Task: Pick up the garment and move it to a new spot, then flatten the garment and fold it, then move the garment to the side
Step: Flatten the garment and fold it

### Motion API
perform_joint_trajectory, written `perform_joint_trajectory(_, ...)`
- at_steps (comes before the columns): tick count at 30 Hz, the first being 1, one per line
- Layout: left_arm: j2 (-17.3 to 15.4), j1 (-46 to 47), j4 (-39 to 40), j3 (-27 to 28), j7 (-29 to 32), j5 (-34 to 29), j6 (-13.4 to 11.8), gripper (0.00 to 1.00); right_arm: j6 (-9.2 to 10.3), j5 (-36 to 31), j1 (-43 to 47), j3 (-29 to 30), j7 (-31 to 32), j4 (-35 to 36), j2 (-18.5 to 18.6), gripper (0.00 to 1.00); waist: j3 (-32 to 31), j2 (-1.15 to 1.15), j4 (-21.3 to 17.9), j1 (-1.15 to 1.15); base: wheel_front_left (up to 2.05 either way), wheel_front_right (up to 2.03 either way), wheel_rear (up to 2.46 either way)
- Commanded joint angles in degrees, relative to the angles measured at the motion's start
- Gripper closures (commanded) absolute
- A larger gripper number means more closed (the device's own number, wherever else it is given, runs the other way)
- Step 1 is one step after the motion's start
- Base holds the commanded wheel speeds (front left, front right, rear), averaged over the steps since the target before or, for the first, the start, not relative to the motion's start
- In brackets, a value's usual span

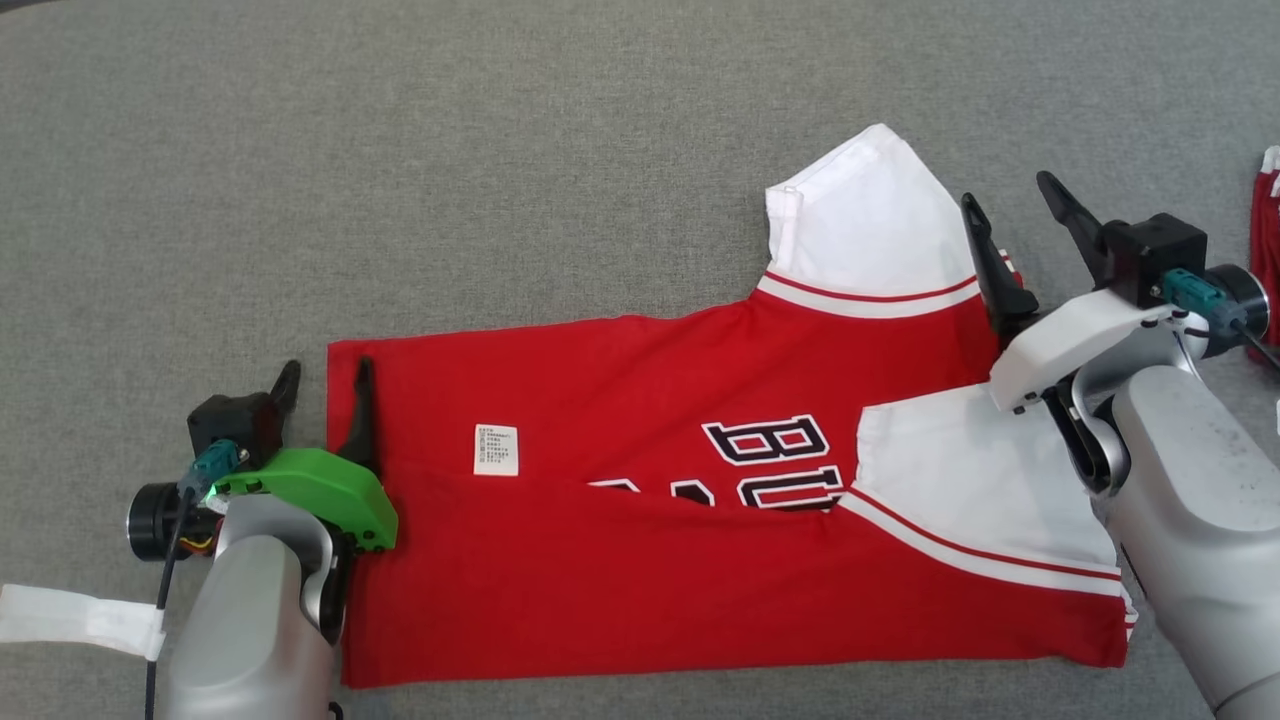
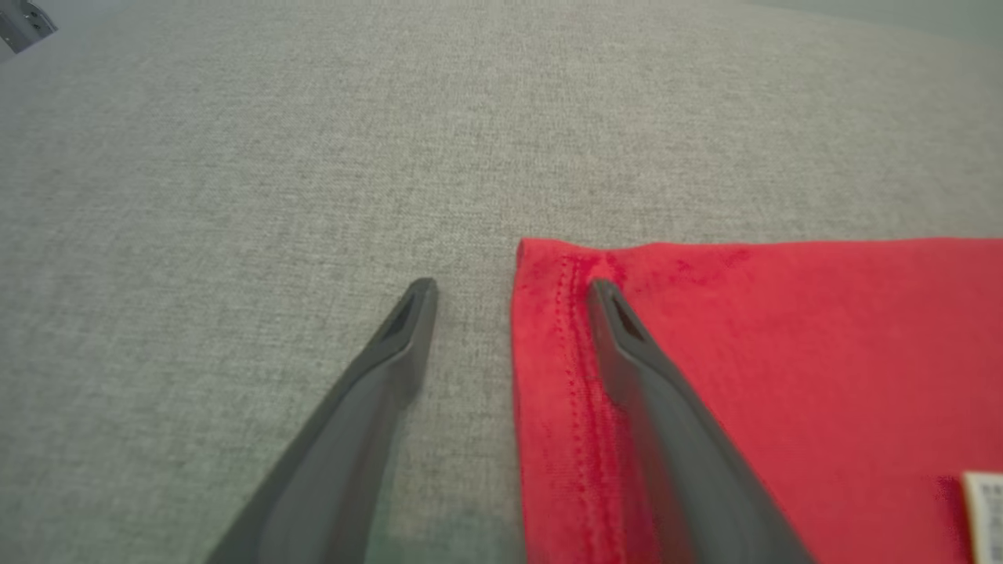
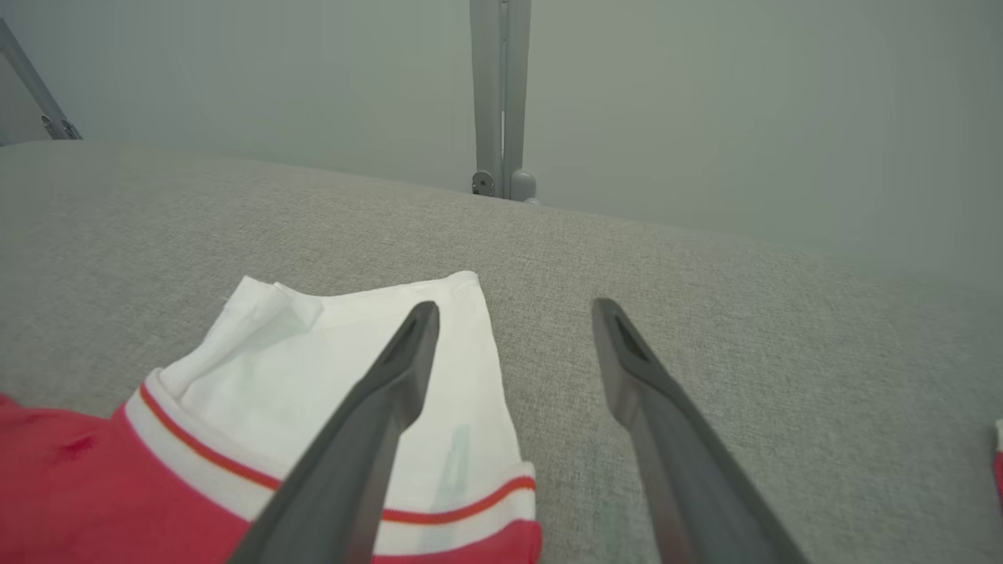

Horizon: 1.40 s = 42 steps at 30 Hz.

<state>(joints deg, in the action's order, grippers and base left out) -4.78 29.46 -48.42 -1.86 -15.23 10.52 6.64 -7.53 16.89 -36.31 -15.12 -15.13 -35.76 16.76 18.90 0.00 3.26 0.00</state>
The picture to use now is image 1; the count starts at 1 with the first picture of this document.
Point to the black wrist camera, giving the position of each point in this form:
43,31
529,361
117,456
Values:
235,425
1155,255

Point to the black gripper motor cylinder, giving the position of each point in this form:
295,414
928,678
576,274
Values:
155,520
1245,300

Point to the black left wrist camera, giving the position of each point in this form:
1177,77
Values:
235,425

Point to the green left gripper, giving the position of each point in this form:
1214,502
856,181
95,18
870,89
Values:
320,485

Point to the red white jersey shirt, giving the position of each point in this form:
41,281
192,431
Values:
650,580

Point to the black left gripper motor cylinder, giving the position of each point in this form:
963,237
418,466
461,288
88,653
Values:
155,520

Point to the teal left camera connector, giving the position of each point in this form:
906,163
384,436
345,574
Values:
212,468

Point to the teal camera connector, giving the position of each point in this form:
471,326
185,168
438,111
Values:
1200,298
212,468

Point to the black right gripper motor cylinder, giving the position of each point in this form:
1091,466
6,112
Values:
1245,300

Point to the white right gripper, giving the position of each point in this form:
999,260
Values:
1070,345

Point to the red shorts with number 23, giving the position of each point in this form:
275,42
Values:
1268,250

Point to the teal right camera connector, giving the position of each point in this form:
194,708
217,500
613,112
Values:
1200,298

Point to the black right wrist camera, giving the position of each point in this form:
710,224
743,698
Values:
1155,255

